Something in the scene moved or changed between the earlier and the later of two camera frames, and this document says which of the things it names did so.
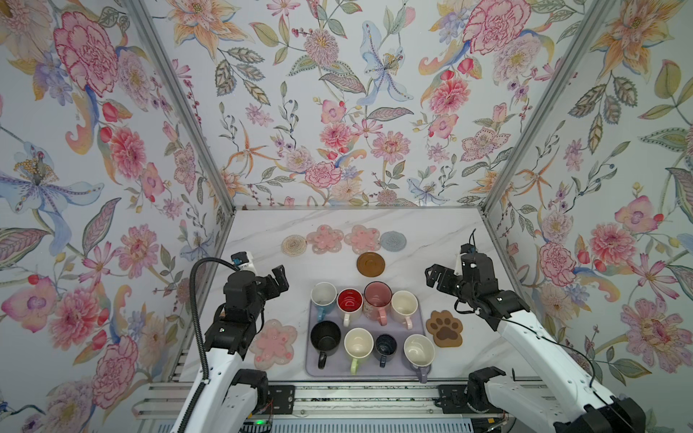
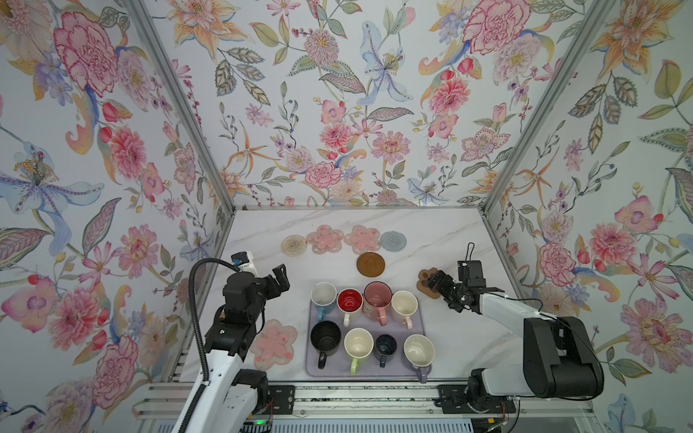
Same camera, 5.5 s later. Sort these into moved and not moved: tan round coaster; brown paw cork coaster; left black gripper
Moved: brown paw cork coaster
Not moved: left black gripper; tan round coaster
